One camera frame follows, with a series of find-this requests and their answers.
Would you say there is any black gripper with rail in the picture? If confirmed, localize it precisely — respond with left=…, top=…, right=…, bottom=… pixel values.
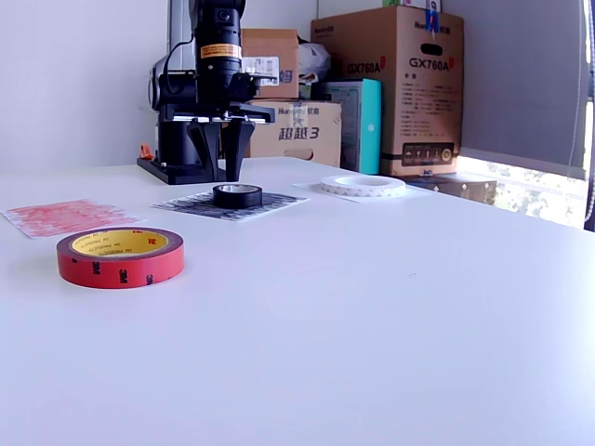
left=160, top=72, right=276, bottom=183

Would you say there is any black tape roll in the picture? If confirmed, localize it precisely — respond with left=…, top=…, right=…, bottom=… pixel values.
left=212, top=183, right=264, bottom=209

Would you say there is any white tape roll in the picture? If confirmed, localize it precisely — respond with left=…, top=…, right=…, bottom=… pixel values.
left=318, top=175, right=407, bottom=199

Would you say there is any red 3M tape roll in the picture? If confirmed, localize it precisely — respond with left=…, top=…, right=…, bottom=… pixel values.
left=56, top=226, right=186, bottom=290

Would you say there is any black scribbled paper sheet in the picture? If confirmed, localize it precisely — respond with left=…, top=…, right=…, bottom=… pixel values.
left=151, top=186, right=311, bottom=223

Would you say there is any cardboard box blue print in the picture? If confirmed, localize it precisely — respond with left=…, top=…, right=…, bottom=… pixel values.
left=245, top=98, right=343, bottom=168

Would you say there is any plain white paper sheet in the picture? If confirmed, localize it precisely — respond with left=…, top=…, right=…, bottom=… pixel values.
left=291, top=178, right=433, bottom=204

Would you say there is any small cardboard box shipping label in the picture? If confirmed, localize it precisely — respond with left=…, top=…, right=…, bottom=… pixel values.
left=239, top=28, right=300, bottom=100

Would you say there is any white plastic bag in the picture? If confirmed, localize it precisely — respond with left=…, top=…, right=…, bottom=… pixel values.
left=297, top=40, right=332, bottom=85

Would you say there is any teal box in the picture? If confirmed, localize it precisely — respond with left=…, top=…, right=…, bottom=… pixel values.
left=320, top=77, right=383, bottom=177

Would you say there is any red scribbled paper sheet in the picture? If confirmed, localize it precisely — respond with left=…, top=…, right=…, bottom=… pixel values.
left=0, top=198, right=148, bottom=240

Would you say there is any large GX760A cardboard box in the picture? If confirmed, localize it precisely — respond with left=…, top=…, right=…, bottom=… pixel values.
left=310, top=5, right=465, bottom=177

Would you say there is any grey roller blind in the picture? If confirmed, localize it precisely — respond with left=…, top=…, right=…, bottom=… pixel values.
left=441, top=0, right=590, bottom=181

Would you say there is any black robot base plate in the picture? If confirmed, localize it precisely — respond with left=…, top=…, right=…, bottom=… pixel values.
left=137, top=156, right=232, bottom=186

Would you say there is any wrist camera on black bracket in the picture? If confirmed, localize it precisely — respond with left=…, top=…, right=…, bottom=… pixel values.
left=230, top=70, right=261, bottom=103

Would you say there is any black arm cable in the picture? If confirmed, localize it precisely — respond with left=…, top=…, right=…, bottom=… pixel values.
left=164, top=39, right=196, bottom=94

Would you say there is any white bead chain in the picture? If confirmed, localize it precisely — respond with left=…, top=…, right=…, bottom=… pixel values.
left=583, top=0, right=595, bottom=233

